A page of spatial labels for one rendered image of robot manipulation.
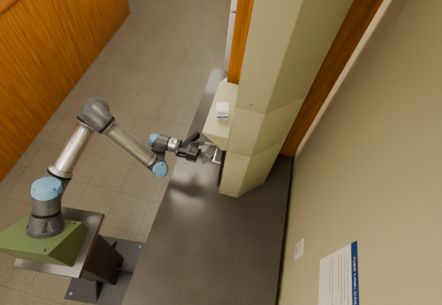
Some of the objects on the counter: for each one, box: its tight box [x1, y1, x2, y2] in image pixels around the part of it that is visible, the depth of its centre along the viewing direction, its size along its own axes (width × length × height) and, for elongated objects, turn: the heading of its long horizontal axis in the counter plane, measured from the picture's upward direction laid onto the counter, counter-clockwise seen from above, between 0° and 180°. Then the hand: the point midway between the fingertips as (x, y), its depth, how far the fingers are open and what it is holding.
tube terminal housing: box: [219, 96, 307, 198], centre depth 139 cm, size 25×32×77 cm
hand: (215, 152), depth 148 cm, fingers open, 14 cm apart
